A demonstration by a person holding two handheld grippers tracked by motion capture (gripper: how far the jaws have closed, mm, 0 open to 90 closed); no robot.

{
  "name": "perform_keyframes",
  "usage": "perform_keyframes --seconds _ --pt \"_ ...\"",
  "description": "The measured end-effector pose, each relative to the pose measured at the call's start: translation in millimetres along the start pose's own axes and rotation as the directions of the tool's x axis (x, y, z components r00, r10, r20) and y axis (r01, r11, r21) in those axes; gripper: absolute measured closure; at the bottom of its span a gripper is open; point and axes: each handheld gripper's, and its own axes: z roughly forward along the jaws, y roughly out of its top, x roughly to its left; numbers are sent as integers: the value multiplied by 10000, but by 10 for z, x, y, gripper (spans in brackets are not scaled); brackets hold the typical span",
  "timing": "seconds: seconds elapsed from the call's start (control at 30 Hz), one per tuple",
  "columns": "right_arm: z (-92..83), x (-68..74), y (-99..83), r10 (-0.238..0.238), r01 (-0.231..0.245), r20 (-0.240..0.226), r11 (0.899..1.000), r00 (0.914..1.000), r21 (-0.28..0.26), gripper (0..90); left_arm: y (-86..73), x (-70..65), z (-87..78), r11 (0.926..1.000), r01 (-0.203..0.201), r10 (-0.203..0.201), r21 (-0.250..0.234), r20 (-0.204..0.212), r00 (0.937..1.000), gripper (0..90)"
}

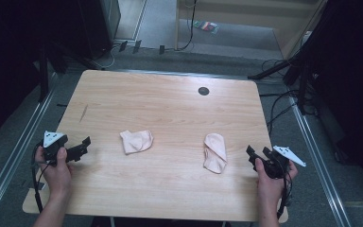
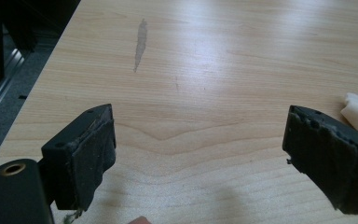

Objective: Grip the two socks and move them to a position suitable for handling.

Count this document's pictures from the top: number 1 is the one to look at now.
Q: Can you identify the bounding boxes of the light wooden frame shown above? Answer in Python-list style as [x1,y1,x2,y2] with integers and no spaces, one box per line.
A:
[174,0,330,61]

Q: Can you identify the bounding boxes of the black floor cables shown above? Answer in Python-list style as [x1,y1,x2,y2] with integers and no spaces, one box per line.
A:
[258,58,310,135]

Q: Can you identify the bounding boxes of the white floor cable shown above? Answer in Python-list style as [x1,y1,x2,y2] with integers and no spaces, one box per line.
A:
[92,44,121,71]

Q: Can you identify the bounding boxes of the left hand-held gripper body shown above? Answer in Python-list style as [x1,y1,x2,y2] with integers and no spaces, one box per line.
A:
[42,130,70,166]

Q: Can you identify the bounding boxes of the black metal stand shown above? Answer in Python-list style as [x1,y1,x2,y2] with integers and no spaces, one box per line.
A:
[37,41,103,103]
[247,46,320,116]

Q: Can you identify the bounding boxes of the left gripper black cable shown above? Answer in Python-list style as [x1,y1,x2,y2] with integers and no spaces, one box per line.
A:
[30,142,50,214]

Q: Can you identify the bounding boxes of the colourful packet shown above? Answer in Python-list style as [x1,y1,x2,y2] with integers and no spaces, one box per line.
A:
[193,20,220,35]

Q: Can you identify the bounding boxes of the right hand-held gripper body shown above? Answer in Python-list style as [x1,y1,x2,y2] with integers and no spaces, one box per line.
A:
[262,144,307,181]

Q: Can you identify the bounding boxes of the dark cabinet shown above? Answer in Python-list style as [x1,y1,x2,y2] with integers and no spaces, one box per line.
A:
[78,0,122,60]

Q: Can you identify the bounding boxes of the person's right hand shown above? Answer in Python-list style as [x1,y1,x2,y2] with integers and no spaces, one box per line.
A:
[253,157,300,206]

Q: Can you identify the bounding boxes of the black hanging cable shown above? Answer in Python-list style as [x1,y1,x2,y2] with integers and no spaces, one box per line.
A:
[164,0,199,52]

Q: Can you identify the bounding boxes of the pink sock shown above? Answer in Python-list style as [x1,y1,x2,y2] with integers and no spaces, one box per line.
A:
[119,129,155,156]
[202,132,228,175]

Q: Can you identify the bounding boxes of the person's left hand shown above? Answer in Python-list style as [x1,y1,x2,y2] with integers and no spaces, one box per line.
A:
[33,146,74,199]

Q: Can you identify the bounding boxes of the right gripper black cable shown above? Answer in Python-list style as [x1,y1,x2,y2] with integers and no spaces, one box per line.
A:
[276,164,295,220]

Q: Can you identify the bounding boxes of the aluminium floor rail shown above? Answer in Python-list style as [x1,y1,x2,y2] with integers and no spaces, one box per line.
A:
[287,94,353,227]
[0,73,59,221]

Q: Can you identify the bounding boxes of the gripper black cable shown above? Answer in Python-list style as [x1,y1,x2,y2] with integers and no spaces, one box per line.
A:
[30,142,50,214]
[276,164,295,220]

